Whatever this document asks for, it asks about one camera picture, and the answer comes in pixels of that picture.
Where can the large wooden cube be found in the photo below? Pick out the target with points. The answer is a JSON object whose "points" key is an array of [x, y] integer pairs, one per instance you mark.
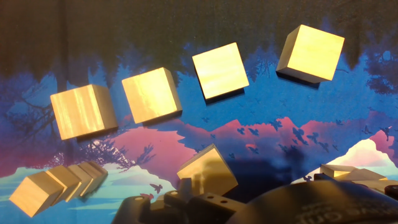
{"points": [[149, 95], [220, 71], [208, 168], [81, 112], [314, 51]]}

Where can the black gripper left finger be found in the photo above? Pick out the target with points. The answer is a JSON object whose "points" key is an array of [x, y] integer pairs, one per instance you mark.
{"points": [[199, 208]]}

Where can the printed landscape desk mat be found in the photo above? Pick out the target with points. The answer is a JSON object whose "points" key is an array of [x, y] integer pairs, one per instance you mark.
{"points": [[280, 102]]}

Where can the small wooden cube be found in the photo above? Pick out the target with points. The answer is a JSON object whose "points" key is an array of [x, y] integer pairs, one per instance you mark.
{"points": [[94, 175], [34, 194], [102, 171], [84, 179], [70, 180]]}

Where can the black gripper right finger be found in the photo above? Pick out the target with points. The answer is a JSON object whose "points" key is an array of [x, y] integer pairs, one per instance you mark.
{"points": [[392, 191]]}

